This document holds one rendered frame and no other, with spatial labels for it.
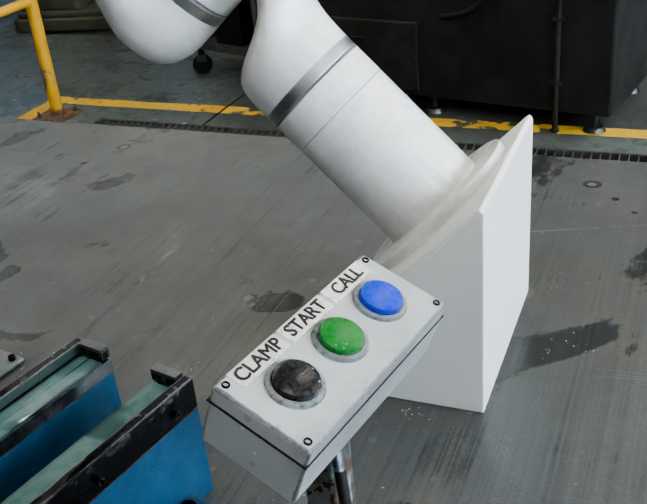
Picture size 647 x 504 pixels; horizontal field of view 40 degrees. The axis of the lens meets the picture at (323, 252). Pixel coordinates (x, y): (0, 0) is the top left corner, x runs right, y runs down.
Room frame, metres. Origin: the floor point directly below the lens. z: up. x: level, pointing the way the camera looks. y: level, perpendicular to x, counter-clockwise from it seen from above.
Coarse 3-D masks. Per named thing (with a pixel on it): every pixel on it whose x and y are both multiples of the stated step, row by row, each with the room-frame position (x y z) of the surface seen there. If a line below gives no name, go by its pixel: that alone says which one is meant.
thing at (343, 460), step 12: (348, 444) 0.48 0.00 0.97; (336, 456) 0.45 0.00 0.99; (348, 456) 0.47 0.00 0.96; (336, 468) 0.44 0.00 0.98; (348, 468) 0.47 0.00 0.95; (324, 480) 0.46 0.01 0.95; (336, 480) 0.44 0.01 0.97; (348, 480) 0.47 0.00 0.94; (312, 492) 0.47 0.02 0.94; (324, 492) 0.46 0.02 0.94; (336, 492) 0.46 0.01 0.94; (348, 492) 0.44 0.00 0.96
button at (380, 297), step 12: (360, 288) 0.51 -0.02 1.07; (372, 288) 0.51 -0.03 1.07; (384, 288) 0.51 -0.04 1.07; (396, 288) 0.51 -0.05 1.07; (360, 300) 0.50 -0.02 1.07; (372, 300) 0.50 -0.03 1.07; (384, 300) 0.50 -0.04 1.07; (396, 300) 0.50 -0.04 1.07; (384, 312) 0.49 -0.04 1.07; (396, 312) 0.49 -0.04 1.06
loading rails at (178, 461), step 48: (48, 384) 0.66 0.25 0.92; (96, 384) 0.67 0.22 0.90; (192, 384) 0.63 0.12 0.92; (0, 432) 0.59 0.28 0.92; (48, 432) 0.62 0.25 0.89; (96, 432) 0.58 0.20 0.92; (144, 432) 0.58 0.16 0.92; (192, 432) 0.62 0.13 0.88; (0, 480) 0.58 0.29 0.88; (48, 480) 0.53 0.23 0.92; (96, 480) 0.53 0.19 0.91; (144, 480) 0.57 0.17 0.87; (192, 480) 0.61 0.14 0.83
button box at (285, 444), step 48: (336, 288) 0.51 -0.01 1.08; (288, 336) 0.46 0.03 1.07; (384, 336) 0.47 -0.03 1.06; (432, 336) 0.52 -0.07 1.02; (240, 384) 0.42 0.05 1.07; (336, 384) 0.43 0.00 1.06; (384, 384) 0.46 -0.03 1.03; (240, 432) 0.40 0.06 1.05; (288, 432) 0.39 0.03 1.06; (336, 432) 0.40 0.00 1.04; (288, 480) 0.39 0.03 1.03
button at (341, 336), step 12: (324, 324) 0.47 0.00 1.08; (336, 324) 0.47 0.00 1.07; (348, 324) 0.47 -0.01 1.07; (324, 336) 0.46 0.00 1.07; (336, 336) 0.46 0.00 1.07; (348, 336) 0.46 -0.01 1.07; (360, 336) 0.46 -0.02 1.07; (336, 348) 0.45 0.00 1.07; (348, 348) 0.45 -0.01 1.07; (360, 348) 0.45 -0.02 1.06
